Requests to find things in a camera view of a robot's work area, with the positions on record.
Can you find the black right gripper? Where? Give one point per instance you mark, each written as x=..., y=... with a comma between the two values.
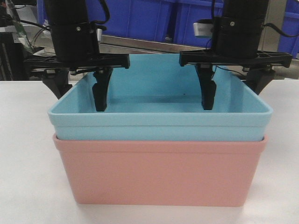
x=256, y=79

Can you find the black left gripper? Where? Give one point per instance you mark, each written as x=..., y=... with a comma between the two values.
x=76, y=47

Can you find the light blue plastic box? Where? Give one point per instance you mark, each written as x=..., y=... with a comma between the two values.
x=157, y=99

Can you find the pink plastic box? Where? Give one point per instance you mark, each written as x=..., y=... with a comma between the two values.
x=180, y=173

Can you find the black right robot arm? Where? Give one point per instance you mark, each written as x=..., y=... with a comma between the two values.
x=235, y=39

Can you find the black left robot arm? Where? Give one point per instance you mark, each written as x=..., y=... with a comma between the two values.
x=76, y=48

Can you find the large blue storage crate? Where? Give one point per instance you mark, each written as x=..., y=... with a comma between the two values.
x=138, y=19

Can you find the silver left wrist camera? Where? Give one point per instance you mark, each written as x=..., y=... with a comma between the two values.
x=99, y=34

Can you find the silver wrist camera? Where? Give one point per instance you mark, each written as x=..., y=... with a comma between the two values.
x=203, y=28
x=99, y=34

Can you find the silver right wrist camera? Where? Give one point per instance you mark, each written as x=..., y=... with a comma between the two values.
x=203, y=28

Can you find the stainless steel shelf frame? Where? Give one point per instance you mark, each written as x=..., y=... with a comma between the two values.
x=40, y=38

